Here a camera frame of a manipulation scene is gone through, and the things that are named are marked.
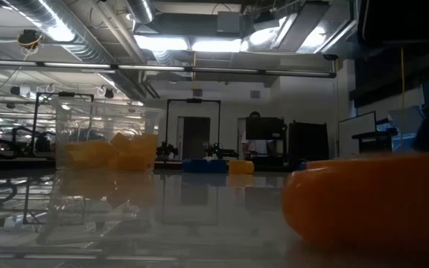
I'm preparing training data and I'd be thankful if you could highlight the clear plastic bin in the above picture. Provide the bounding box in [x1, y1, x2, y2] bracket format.
[52, 97, 163, 172]

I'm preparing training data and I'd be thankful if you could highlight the long ceiling light rail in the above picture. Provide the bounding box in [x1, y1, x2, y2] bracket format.
[0, 59, 337, 79]

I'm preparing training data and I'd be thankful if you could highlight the whiteboard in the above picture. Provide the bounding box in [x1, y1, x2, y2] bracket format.
[337, 110, 378, 156]

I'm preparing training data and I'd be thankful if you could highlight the black gantry frame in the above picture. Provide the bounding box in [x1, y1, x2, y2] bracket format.
[165, 98, 222, 161]
[31, 91, 95, 157]

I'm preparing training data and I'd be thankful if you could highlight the dark desk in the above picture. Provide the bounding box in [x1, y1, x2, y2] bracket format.
[351, 128, 398, 154]

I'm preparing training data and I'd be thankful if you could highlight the ceiling sensor with yellow cable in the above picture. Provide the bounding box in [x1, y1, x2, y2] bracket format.
[16, 28, 44, 49]

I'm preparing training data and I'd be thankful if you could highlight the orange toy block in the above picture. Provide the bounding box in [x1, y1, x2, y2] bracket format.
[281, 152, 429, 254]

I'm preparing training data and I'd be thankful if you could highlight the yellow toy block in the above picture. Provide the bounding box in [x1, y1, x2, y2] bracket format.
[63, 140, 121, 170]
[109, 132, 132, 152]
[228, 159, 255, 175]

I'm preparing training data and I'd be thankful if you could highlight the person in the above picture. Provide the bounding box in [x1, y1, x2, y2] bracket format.
[241, 110, 277, 159]

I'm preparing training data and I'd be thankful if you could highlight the tilted white panel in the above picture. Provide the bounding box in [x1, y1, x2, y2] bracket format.
[387, 105, 429, 135]

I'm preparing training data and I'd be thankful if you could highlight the grey ceiling unit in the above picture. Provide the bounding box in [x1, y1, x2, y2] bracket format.
[216, 10, 242, 34]

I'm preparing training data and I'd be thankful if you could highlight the silver ventilation duct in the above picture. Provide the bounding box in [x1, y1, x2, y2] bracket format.
[124, 0, 156, 24]

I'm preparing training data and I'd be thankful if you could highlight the large ribbed ceiling duct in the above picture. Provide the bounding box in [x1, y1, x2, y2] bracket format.
[5, 0, 115, 64]

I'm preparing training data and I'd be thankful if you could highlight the black monitor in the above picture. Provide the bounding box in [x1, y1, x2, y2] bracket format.
[244, 116, 288, 141]

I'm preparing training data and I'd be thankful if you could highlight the black cabinet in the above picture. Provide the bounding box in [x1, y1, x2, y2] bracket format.
[288, 121, 330, 163]

